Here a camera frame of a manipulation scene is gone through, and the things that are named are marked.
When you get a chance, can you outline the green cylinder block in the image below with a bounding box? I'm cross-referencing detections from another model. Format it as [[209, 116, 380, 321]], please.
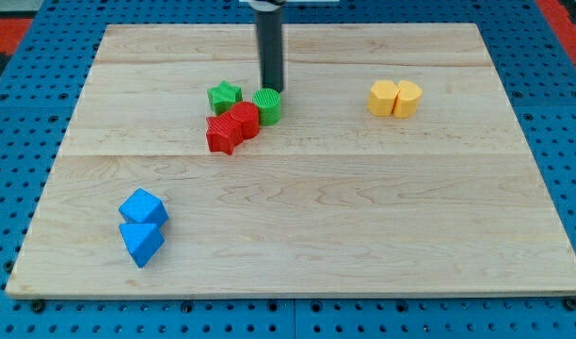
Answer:
[[252, 88, 281, 126]]

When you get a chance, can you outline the red star block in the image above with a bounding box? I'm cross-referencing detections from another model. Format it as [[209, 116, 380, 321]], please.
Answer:
[[206, 112, 244, 155]]

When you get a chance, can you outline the green star block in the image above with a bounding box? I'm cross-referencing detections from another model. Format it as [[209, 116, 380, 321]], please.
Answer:
[[207, 80, 243, 116]]

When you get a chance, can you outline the red cylinder block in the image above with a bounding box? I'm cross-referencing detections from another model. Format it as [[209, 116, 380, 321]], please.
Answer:
[[230, 102, 260, 139]]

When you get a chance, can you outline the light wooden board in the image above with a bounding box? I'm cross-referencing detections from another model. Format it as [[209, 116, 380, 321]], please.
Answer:
[[6, 24, 576, 299]]

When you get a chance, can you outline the yellow hexagon block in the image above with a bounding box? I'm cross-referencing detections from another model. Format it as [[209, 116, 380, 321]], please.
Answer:
[[367, 80, 400, 117]]

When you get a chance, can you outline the yellow rounded block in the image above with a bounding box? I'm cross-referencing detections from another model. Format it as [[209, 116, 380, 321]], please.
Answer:
[[392, 80, 423, 119]]

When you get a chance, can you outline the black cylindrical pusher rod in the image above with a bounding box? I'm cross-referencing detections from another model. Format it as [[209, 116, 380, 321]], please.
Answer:
[[249, 0, 284, 92]]

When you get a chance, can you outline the blue cube block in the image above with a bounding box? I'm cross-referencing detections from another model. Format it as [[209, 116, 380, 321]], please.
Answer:
[[119, 188, 168, 228]]

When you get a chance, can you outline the blue triangle block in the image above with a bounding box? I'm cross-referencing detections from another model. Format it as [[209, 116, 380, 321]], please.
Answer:
[[119, 223, 165, 268]]

